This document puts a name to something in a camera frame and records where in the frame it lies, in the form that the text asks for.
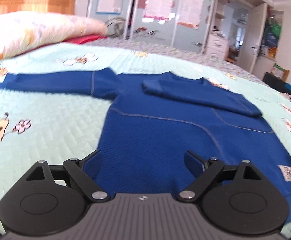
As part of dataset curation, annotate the black sofa chair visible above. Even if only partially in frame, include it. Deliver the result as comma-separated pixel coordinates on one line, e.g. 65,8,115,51
263,72,291,96

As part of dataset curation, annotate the blue knit sweater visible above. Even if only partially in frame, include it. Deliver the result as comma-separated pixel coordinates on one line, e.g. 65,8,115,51
0,68,291,220

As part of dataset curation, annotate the mint bee-print quilt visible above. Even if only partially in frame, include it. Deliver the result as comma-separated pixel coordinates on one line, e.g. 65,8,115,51
0,42,291,236

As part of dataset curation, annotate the green white box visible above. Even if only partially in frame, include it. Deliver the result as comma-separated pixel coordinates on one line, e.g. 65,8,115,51
271,63,286,81

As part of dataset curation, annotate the white drawer cabinet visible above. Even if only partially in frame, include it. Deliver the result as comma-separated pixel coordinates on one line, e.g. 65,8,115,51
205,34,229,60

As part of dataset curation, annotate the white electric fan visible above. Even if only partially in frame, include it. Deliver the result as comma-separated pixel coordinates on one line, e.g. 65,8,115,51
105,17,126,38

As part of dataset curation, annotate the white door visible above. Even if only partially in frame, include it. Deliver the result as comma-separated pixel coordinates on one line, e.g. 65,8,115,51
237,3,267,74

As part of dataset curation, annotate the wooden headboard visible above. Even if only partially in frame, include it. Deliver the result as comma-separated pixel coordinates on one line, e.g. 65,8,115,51
0,0,75,15

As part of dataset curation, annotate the red pillow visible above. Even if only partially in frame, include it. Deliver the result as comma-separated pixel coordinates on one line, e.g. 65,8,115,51
64,35,107,44

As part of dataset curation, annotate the rolled floral duvet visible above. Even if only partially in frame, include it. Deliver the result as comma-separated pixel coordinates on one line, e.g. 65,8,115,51
0,11,107,60

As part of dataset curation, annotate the sliding glass wardrobe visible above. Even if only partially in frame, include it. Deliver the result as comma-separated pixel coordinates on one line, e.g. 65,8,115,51
87,0,215,53

